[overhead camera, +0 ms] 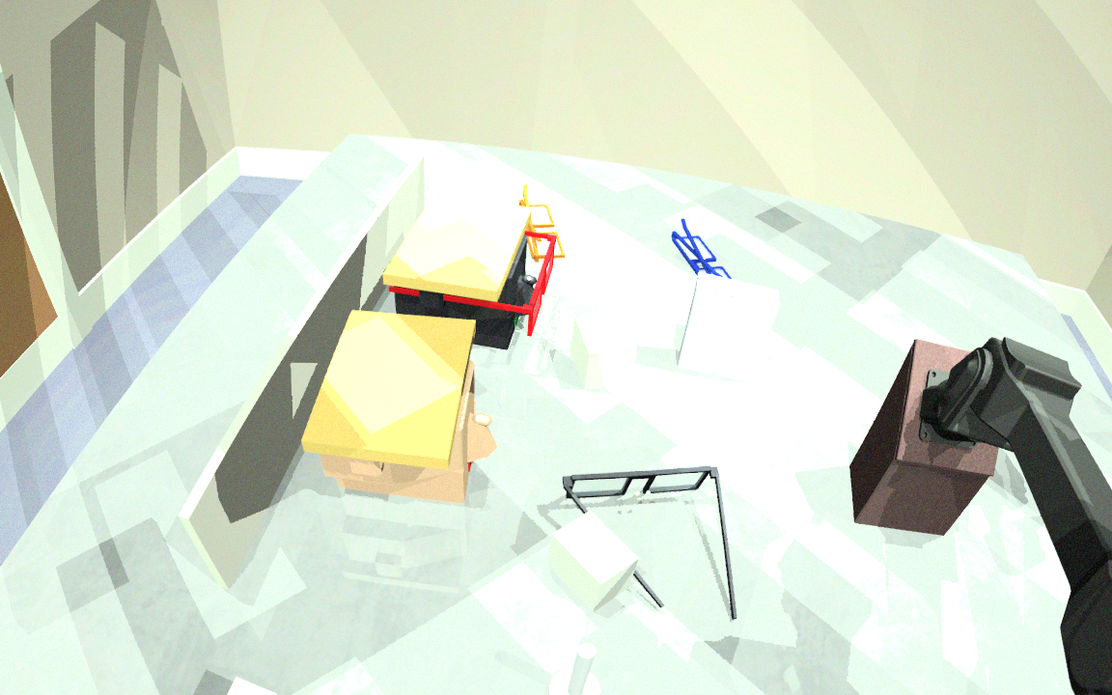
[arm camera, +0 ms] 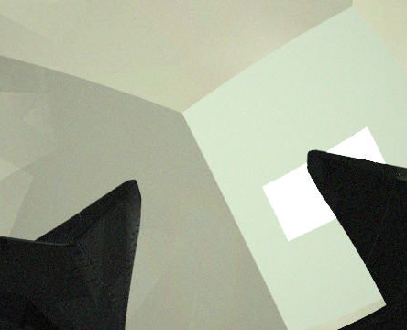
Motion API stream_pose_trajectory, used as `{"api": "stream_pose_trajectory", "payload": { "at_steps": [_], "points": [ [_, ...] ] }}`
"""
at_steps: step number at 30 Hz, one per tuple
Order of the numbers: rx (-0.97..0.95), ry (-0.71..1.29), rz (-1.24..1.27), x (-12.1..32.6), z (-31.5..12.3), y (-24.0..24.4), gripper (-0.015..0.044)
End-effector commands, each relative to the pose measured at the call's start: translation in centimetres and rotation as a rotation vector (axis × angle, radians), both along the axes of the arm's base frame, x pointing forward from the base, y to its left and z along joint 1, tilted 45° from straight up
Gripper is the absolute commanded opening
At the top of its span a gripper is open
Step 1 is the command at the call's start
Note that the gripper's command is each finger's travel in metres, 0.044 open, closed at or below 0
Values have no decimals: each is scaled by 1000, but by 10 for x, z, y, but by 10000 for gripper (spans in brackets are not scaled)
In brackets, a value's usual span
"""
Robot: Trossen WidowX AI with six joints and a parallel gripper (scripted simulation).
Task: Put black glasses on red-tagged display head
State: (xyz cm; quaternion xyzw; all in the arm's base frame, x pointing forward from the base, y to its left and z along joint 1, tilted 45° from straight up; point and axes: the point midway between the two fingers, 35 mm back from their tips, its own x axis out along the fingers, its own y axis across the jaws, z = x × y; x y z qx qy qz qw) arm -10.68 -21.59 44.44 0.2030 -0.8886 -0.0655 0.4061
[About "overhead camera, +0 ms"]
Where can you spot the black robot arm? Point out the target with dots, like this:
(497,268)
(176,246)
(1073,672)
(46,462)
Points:
(1019,398)

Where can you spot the black glasses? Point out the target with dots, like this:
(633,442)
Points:
(659,480)

